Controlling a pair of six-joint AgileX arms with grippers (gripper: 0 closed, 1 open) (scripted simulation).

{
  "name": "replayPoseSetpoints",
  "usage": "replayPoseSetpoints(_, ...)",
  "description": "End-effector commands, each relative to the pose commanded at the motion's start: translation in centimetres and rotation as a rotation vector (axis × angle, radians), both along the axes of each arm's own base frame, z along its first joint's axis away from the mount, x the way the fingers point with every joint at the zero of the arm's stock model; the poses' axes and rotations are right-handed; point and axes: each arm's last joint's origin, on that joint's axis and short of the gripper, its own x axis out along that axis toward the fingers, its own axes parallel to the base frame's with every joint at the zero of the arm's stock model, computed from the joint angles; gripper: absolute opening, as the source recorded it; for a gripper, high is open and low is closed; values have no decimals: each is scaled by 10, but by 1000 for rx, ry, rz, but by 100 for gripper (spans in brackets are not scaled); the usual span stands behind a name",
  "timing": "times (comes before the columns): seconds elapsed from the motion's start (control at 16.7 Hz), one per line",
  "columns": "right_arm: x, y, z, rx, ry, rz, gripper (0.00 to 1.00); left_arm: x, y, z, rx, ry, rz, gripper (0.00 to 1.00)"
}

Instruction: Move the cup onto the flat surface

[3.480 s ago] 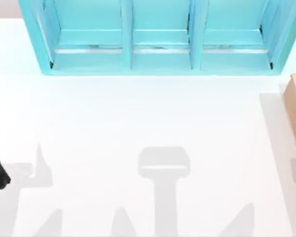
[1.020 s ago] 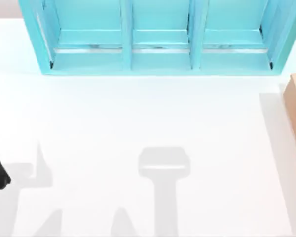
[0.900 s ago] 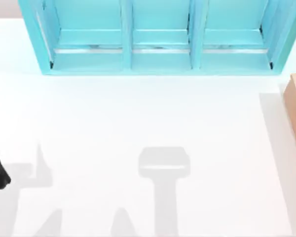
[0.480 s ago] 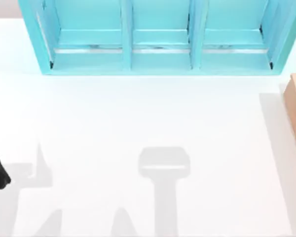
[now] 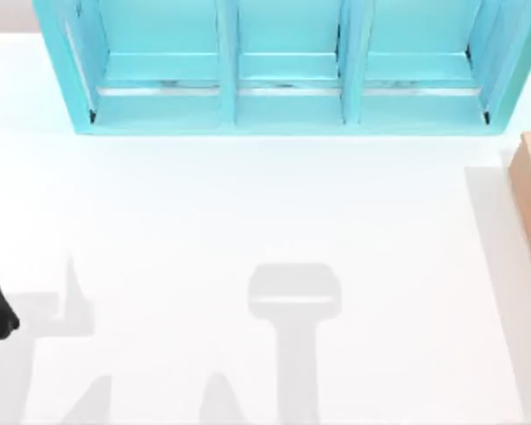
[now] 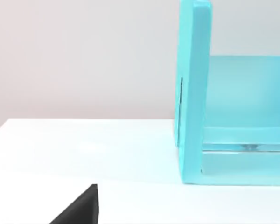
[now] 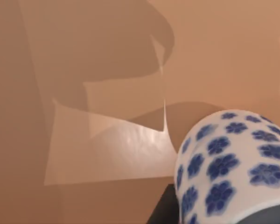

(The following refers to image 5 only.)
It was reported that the light blue rack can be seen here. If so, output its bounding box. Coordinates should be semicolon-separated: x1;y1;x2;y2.
30;0;531;137

